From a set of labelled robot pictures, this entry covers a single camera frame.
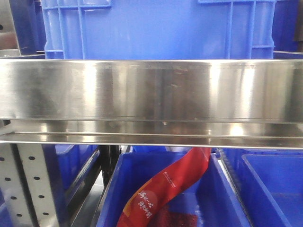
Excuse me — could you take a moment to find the lower left blue bin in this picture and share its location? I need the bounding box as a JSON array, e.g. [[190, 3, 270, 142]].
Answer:
[[42, 144, 99, 194]]

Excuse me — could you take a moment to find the lower middle blue bin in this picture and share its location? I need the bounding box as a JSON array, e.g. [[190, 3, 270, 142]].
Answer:
[[97, 152, 250, 227]]

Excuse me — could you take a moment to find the upper blue plastic bin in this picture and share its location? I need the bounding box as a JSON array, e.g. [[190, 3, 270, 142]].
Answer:
[[41, 0, 276, 60]]

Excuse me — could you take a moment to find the lower right blue bin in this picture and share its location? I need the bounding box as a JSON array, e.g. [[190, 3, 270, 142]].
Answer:
[[221, 148, 303, 227]]

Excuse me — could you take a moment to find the red printed snack bag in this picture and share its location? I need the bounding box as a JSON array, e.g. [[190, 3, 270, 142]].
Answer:
[[117, 147, 211, 227]]

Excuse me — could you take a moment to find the stainless steel shelf rail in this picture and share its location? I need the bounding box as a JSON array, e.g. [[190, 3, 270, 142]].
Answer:
[[0, 59, 303, 149]]

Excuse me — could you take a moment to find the perforated metal shelf post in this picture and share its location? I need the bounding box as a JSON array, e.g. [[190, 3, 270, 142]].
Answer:
[[0, 143, 69, 227]]

